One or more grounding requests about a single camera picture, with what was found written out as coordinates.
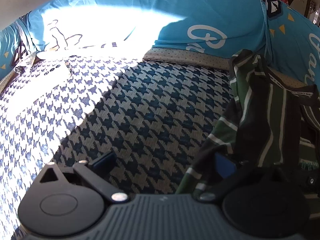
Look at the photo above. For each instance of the wooden door frame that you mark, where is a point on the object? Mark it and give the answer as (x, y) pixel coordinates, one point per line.
(308, 2)

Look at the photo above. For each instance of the white phone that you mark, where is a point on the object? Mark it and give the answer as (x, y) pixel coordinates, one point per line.
(56, 73)

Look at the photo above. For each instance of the blue printed quilt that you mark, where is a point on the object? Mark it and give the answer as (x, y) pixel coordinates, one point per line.
(237, 15)

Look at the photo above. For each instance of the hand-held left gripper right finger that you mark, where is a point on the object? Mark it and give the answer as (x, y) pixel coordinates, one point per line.
(225, 166)

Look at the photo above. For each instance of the houndstooth woven mat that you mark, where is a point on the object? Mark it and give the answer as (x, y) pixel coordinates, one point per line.
(150, 120)

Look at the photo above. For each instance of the green brown striped t-shirt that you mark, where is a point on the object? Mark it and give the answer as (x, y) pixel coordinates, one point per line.
(260, 120)

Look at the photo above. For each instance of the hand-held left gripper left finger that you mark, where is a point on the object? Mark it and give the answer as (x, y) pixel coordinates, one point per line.
(105, 162)

